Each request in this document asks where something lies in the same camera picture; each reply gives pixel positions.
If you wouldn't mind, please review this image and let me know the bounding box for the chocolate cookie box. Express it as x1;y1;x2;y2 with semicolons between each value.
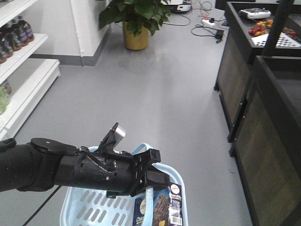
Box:
132;183;184;226

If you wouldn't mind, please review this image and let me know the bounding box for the white power strip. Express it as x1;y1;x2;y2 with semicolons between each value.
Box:
201;19;221;29

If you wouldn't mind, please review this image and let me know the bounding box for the white electronic scale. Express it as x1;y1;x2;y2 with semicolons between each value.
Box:
238;8;271;19

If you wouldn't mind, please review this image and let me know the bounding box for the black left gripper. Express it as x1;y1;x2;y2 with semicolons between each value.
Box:
54;148;170;197

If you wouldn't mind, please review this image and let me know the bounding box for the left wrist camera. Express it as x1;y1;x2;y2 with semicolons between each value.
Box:
97;122;126;155

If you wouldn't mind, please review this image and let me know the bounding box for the white supermarket shelving unit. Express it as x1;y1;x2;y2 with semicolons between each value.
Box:
0;33;60;139

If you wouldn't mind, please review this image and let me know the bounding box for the potted green plant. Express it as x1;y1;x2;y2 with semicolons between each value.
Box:
98;0;171;37

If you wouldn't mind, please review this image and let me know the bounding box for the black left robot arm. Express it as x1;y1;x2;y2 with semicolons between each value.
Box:
0;138;170;198

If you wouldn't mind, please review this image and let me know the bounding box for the checkerboard calibration board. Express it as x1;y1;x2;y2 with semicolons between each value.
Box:
251;32;301;48

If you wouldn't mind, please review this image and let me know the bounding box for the light blue plastic basket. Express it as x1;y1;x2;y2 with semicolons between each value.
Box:
60;143;189;226

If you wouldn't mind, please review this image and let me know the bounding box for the wood-panel black display stand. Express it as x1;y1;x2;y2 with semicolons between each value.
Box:
214;0;301;142

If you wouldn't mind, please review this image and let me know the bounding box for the yellow plant pot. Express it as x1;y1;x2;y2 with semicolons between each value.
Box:
122;22;149;50

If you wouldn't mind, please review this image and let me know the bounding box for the black power adapter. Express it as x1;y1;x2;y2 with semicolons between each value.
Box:
215;29;224;40

